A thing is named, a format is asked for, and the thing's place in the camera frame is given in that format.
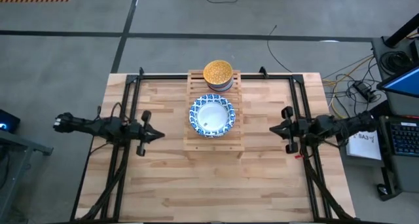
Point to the black power adapter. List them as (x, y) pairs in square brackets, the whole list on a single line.
[(363, 88)]

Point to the black keyboard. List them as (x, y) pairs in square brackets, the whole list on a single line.
[(406, 139)]

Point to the white bowl blue rim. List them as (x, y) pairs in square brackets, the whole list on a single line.
[(212, 117)]

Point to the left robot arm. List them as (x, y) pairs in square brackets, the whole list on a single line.
[(91, 126)]

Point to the black pole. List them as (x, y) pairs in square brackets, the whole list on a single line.
[(404, 29)]

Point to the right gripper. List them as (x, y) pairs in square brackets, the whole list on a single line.
[(296, 129)]

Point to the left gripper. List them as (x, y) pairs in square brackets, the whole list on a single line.
[(145, 132)]

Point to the grey equipment cart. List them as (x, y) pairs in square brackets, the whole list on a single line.
[(402, 171)]

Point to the black metal frame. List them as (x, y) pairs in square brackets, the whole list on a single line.
[(163, 77)]

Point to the white paper sheet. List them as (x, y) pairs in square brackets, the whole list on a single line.
[(363, 147)]

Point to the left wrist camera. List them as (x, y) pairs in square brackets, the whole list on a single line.
[(134, 129)]

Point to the black box blue light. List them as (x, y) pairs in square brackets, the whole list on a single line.
[(6, 120)]

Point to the grey floral patterned bowl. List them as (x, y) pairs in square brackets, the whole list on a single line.
[(218, 72)]

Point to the laptop with blue screen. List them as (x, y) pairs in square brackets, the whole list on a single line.
[(404, 83)]

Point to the small red tag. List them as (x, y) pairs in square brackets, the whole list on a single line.
[(298, 156)]

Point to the wooden slatted shelf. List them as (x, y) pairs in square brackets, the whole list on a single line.
[(214, 145)]

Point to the grey metal stand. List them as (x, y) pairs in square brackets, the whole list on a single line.
[(19, 143)]

